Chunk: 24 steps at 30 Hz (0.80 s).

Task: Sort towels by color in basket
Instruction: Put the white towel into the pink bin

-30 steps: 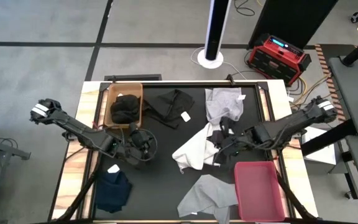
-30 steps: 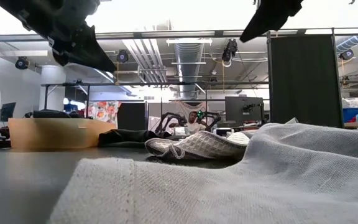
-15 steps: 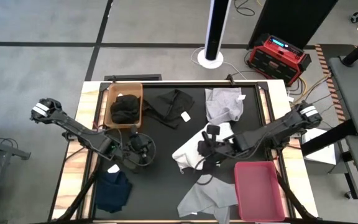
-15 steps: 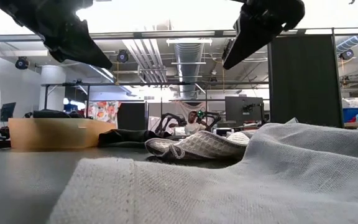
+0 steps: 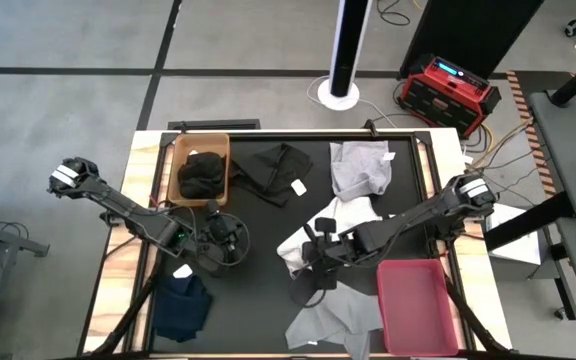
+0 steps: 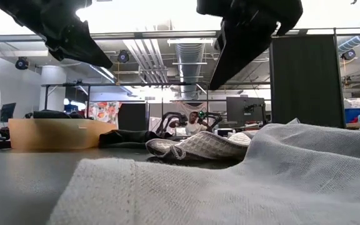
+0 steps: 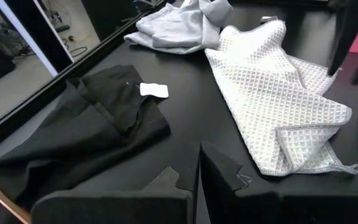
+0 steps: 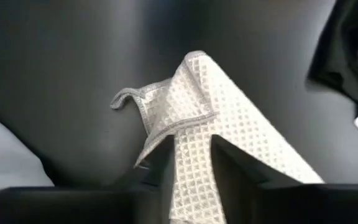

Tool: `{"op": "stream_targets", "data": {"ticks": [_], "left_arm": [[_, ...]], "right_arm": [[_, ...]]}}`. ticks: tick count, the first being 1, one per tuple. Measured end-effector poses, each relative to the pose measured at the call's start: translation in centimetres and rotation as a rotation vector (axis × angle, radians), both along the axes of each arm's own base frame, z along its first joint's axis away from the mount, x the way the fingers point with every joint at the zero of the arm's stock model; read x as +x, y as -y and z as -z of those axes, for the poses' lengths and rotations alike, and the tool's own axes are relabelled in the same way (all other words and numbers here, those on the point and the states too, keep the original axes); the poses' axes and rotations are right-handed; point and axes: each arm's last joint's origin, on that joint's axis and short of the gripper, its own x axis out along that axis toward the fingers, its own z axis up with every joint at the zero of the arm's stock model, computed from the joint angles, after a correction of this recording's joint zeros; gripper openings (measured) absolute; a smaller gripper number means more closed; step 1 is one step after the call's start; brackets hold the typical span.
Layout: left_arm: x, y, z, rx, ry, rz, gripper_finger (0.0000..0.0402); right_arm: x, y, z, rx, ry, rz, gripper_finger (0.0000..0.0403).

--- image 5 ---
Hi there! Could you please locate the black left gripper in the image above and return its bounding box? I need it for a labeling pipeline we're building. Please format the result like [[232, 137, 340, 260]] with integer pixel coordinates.
[[190, 198, 243, 255]]

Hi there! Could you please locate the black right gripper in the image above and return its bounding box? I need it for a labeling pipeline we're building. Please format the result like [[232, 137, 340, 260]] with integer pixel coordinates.
[[302, 216, 365, 270]]

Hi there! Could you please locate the white towel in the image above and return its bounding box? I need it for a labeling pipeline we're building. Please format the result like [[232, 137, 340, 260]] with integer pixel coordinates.
[[276, 196, 385, 277]]

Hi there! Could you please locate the black towel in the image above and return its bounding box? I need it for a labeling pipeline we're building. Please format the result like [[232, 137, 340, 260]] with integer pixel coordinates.
[[176, 151, 228, 200], [228, 142, 315, 209]]

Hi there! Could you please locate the light grey towel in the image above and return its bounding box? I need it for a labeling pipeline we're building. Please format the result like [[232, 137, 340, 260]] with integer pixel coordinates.
[[329, 140, 397, 202]]

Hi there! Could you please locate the navy blue towel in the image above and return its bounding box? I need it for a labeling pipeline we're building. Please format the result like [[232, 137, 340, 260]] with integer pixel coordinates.
[[151, 263, 215, 344]]

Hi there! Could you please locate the pink plastic basket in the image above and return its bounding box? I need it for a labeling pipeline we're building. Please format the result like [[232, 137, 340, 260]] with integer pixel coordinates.
[[375, 258, 462, 358]]

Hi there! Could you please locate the wooden bin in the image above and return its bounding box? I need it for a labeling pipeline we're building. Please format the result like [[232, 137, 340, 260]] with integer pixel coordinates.
[[166, 132, 232, 209]]

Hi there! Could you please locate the black table mat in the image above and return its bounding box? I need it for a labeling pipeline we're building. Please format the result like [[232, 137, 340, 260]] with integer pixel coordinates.
[[148, 133, 439, 355]]

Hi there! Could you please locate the black flat floor bar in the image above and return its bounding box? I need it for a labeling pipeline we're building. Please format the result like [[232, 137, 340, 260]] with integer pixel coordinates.
[[166, 118, 262, 131]]

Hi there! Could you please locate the red black power station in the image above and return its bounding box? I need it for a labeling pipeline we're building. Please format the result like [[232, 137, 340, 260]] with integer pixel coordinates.
[[397, 53, 503, 140]]

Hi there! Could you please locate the white black pole stand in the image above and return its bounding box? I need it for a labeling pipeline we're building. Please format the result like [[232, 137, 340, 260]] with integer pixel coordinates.
[[316, 0, 375, 112]]

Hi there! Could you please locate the white box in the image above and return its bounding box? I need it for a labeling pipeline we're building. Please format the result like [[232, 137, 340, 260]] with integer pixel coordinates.
[[485, 202, 543, 267]]

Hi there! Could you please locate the grey metal stand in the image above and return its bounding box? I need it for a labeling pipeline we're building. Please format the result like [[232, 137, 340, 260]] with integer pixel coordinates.
[[0, 217, 52, 360]]

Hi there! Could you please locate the black diagonal beam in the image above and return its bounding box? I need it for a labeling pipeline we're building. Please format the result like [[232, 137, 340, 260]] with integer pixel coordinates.
[[482, 191, 576, 252]]

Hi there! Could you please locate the orange black striped floor strip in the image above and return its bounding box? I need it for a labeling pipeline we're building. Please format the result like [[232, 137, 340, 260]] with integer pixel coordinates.
[[506, 70, 559, 199]]

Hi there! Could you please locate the black partition panel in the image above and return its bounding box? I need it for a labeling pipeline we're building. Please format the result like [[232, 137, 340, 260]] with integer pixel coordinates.
[[399, 0, 545, 80]]

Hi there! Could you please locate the white fan cable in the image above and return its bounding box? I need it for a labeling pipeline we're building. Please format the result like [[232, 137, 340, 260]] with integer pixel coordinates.
[[306, 74, 398, 129]]

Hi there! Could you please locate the black metal table frame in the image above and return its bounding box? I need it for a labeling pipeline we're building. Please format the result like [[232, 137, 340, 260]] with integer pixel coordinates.
[[75, 127, 517, 360]]

